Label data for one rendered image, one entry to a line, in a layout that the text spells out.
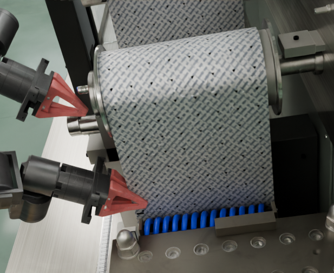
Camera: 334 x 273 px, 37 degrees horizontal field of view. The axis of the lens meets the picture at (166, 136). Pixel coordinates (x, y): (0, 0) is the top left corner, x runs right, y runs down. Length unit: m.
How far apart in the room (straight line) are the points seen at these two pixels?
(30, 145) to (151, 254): 2.34
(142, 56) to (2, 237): 1.92
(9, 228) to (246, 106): 1.98
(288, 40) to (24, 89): 0.40
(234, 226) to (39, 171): 0.32
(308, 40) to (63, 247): 0.62
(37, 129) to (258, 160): 2.53
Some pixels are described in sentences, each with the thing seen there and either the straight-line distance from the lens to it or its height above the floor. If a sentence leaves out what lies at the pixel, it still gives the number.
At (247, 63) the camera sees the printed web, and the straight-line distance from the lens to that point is 0.72.
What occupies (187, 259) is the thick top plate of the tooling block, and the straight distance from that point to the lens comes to 0.80.
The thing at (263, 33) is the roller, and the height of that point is 1.31.
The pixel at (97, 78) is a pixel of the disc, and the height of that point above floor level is 1.30.
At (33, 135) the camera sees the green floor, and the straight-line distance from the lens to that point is 3.18.
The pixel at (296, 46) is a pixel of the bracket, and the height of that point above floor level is 1.29.
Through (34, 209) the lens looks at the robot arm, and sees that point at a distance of 0.86.
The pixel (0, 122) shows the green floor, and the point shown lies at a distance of 3.45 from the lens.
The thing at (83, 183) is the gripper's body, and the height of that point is 1.14.
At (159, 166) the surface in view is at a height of 1.14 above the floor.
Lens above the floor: 1.63
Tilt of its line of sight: 35 degrees down
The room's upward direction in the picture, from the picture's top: 12 degrees counter-clockwise
